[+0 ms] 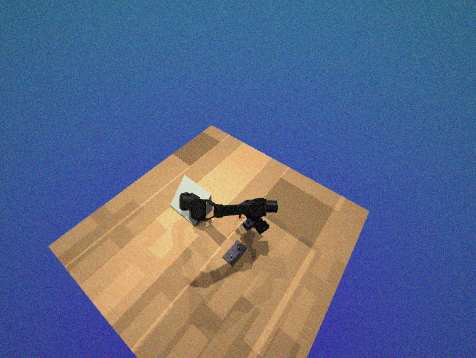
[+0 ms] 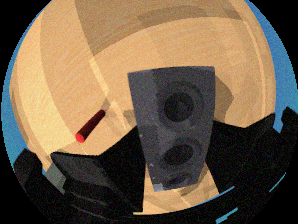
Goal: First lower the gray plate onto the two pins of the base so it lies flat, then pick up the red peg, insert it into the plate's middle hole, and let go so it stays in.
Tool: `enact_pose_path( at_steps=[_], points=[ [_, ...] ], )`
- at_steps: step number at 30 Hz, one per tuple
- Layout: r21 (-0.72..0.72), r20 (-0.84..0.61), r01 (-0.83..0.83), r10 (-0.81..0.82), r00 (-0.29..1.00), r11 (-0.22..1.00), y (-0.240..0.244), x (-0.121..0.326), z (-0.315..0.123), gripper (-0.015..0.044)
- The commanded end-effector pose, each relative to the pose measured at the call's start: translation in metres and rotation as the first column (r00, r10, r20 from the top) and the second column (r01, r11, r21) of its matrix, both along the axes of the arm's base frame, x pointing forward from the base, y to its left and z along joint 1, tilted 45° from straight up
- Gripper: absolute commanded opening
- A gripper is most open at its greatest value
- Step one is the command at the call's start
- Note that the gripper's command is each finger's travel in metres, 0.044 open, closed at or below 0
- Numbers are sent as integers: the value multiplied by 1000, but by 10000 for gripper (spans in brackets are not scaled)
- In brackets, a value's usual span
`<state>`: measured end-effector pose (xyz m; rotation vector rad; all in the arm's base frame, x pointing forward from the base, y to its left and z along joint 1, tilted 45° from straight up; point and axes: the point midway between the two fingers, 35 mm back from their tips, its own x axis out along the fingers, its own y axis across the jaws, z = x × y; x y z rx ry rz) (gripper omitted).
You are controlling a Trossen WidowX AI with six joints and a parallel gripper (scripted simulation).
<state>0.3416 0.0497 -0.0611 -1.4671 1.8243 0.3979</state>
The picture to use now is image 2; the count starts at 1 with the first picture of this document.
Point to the dark red peg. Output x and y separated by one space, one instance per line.
89 126

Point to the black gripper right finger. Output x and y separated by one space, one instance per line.
230 147

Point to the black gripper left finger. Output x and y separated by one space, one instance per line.
121 168

